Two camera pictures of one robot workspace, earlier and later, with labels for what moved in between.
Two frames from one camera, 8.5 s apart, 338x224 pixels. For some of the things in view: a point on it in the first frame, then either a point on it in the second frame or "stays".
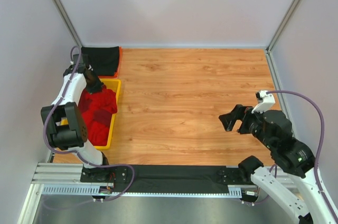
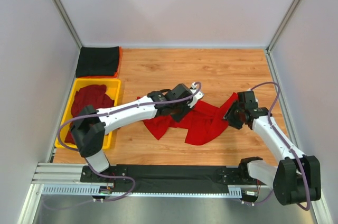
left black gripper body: x=92 y=84 -> x=178 y=114
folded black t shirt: x=105 y=60 stays
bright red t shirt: x=97 y=108 -> x=204 y=123
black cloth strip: x=172 y=178 stays
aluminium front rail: x=69 y=173 stays
